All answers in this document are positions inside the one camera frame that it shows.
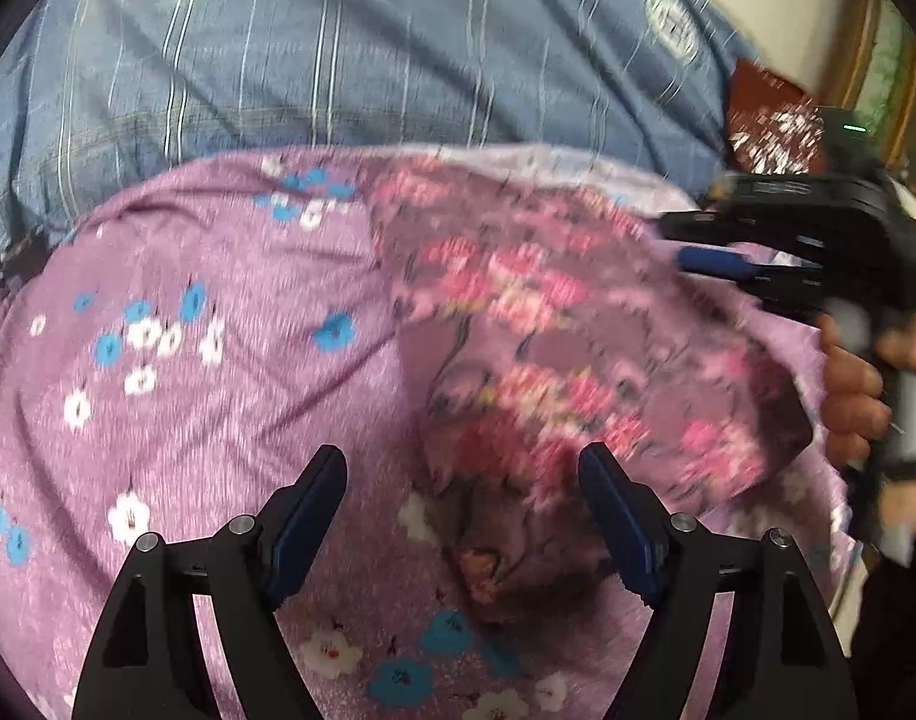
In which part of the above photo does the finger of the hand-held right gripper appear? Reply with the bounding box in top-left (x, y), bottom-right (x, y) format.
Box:
top-left (659, 210), bottom-right (828, 250)
top-left (677, 244), bottom-right (830, 320)

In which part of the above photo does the person's right hand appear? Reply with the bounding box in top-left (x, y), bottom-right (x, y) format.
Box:
top-left (818, 313), bottom-right (916, 466)

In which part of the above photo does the red-brown printed cloth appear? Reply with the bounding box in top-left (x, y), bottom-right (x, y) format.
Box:
top-left (726, 58), bottom-right (843, 175)

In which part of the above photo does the wooden framed green panel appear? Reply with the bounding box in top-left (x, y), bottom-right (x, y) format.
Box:
top-left (828, 0), bottom-right (916, 166)

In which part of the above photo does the pink floral garment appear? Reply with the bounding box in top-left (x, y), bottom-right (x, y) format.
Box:
top-left (368, 161), bottom-right (815, 607)

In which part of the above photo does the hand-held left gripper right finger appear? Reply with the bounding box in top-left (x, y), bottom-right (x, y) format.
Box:
top-left (578, 442), bottom-right (860, 720)

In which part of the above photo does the purple floral blanket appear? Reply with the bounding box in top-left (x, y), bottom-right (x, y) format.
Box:
top-left (0, 146), bottom-right (871, 720)

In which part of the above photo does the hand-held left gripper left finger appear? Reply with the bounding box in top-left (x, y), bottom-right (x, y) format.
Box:
top-left (71, 445), bottom-right (349, 720)

